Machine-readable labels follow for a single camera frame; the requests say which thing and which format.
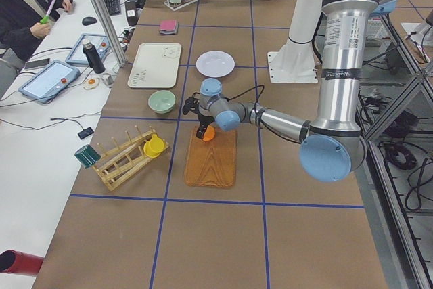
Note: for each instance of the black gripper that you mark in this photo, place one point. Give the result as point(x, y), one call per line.
point(204, 121)

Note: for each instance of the orange fruit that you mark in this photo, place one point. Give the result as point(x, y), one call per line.
point(209, 134)

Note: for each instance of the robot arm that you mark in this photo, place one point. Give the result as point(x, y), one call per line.
point(325, 44)

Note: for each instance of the cream bear print tray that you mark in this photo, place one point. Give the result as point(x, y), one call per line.
point(155, 66)

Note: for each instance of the brown wooden cutting board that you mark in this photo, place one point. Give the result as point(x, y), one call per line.
point(212, 163)

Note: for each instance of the green ceramic bowl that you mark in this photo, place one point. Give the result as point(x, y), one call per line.
point(162, 101)

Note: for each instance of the yellow plastic mug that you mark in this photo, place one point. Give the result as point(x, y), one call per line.
point(154, 147)

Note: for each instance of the white round plate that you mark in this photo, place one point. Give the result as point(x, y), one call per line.
point(215, 64)

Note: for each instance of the grey cleaning cloth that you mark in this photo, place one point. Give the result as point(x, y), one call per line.
point(168, 32)

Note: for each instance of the wooden dish rack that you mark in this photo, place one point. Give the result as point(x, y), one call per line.
point(124, 160)

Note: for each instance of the pink cleaning cloth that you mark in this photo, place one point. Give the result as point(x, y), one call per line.
point(168, 25)

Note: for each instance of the small metal cup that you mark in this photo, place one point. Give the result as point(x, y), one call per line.
point(107, 79)

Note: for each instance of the small black puck device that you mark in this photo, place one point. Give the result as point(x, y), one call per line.
point(85, 133)

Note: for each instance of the fried egg toy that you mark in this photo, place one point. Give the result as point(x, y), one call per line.
point(91, 83)

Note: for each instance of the dark green mug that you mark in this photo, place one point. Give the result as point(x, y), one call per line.
point(87, 156)

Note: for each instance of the black water bottle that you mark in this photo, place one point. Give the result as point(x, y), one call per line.
point(92, 56)

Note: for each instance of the blue teach pendant far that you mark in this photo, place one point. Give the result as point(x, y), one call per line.
point(98, 42)

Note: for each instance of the blue teach pendant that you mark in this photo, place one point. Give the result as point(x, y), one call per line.
point(50, 81)
point(98, 42)

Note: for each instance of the black computer mouse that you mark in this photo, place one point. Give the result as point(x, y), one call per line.
point(86, 21)

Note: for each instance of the blue teach pendant near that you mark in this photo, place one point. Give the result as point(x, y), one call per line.
point(50, 81)

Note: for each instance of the black smartphone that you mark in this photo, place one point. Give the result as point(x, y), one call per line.
point(35, 64)

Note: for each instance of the seated person in black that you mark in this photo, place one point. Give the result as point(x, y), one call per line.
point(25, 23)

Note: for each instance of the red cylinder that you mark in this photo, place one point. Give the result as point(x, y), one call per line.
point(20, 263)

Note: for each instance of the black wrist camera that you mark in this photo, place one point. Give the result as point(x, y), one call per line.
point(191, 104)

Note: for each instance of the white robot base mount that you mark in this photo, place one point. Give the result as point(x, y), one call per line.
point(295, 61)

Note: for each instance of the aluminium frame post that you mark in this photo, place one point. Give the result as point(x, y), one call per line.
point(108, 27)

